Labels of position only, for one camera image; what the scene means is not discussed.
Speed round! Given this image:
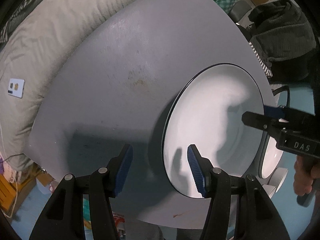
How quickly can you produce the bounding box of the white plate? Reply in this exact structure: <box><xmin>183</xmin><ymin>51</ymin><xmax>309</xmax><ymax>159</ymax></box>
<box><xmin>258</xmin><ymin>135</ymin><xmax>283</xmax><ymax>179</ymax></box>
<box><xmin>162</xmin><ymin>64</ymin><xmax>264</xmax><ymax>198</ymax></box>

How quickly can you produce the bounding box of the white ribbed bowl back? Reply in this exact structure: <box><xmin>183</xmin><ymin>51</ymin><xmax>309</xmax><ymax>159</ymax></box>
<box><xmin>263</xmin><ymin>167</ymin><xmax>289</xmax><ymax>199</ymax></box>

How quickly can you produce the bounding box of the person's right hand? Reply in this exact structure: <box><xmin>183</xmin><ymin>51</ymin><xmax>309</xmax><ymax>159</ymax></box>
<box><xmin>293</xmin><ymin>155</ymin><xmax>319</xmax><ymax>196</ymax></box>

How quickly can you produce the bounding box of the black office chair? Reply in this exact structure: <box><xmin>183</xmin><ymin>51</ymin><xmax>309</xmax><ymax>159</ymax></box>
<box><xmin>228</xmin><ymin>0</ymin><xmax>291</xmax><ymax>108</ymax></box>

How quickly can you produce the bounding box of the white card on bed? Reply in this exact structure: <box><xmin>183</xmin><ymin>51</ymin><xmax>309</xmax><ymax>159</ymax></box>
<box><xmin>8</xmin><ymin>78</ymin><xmax>25</xmax><ymax>98</ymax></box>

